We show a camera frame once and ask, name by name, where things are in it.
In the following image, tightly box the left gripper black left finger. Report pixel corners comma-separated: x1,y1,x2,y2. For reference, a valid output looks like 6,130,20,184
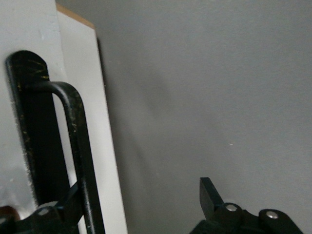
0,181,82,234

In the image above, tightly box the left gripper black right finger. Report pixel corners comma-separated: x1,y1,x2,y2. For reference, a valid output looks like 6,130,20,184
190,177,304,234

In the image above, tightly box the black metal drawer handle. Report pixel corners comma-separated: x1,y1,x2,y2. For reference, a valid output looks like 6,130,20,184
4,50,106,234

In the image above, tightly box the wooden drawer with white front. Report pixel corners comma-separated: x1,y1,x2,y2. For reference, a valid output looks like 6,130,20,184
0,0,129,234

